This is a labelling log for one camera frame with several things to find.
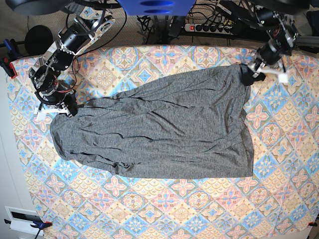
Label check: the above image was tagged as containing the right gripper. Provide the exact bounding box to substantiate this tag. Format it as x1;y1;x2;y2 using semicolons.
36;90;79;120

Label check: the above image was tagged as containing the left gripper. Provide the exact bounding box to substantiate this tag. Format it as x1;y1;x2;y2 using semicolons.
240;47;290;86

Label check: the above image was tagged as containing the grey t-shirt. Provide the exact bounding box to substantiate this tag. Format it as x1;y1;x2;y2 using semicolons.
50;64;254;179

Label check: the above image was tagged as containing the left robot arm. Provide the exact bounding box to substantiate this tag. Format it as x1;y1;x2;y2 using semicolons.
241;8;298;86

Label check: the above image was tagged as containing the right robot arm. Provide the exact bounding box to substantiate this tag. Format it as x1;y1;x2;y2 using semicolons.
29;7;115;120

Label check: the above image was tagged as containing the white power strip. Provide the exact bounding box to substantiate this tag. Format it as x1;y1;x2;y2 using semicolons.
184;23;232;34

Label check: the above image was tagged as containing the black round stool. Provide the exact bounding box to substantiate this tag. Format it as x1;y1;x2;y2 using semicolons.
24;25;53;56

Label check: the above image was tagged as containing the red black clamp left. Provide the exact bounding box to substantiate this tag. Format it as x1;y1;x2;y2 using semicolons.
0;39;19;79

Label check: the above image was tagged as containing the blue clamp bottom left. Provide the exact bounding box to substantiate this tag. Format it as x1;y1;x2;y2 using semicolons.
4;219;52;231

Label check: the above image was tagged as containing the clamp bottom right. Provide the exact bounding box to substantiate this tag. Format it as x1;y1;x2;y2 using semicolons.
308;222;318;227

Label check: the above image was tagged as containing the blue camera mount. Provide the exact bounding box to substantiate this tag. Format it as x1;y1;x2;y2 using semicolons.
118;0;196;16

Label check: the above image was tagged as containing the white wall outlet box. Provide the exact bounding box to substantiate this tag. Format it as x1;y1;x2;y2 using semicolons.
5;206;42;238

